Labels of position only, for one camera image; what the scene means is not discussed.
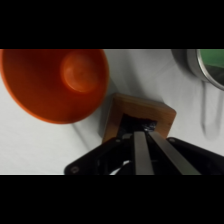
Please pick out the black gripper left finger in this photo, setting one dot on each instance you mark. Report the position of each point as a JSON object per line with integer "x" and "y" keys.
{"x": 133, "y": 156}

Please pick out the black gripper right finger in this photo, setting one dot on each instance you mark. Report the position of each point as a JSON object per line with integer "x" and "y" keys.
{"x": 186, "y": 158}

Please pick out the orange wooden block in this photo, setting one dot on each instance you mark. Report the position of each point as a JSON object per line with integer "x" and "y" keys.
{"x": 133, "y": 108}

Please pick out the green object in pot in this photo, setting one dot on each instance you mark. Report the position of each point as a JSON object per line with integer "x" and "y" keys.
{"x": 215, "y": 60}

